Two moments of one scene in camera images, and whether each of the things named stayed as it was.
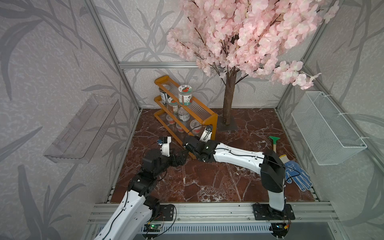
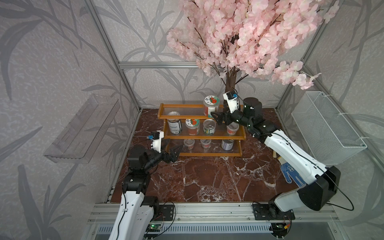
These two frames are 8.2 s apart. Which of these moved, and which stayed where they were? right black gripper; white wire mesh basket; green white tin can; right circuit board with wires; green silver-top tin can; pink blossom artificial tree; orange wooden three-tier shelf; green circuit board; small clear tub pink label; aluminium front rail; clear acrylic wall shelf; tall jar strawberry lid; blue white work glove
Moved: small clear tub pink label; right black gripper; green silver-top tin can; green white tin can; tall jar strawberry lid; orange wooden three-tier shelf
Stayed: blue white work glove; right circuit board with wires; white wire mesh basket; clear acrylic wall shelf; aluminium front rail; pink blossom artificial tree; green circuit board
